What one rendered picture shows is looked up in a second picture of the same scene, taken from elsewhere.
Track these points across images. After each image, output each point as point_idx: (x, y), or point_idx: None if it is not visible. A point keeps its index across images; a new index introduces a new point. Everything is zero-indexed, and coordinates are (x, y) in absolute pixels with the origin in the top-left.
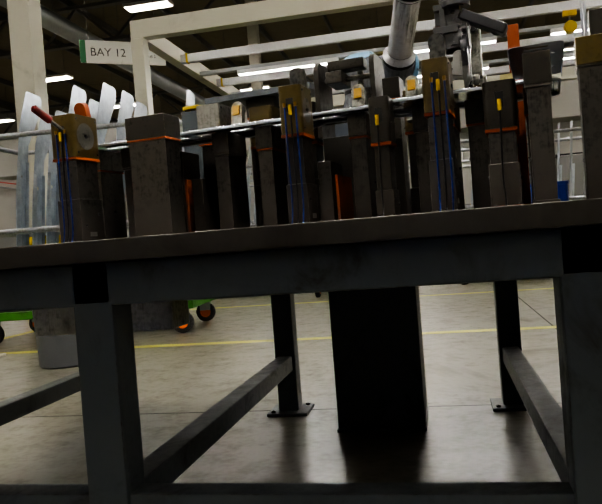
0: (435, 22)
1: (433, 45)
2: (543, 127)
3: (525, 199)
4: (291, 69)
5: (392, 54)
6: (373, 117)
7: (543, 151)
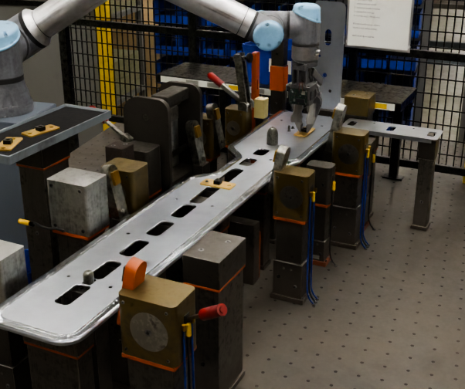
0: (298, 78)
1: (343, 114)
2: (432, 183)
3: None
4: (286, 150)
5: (49, 32)
6: (331, 184)
7: (430, 197)
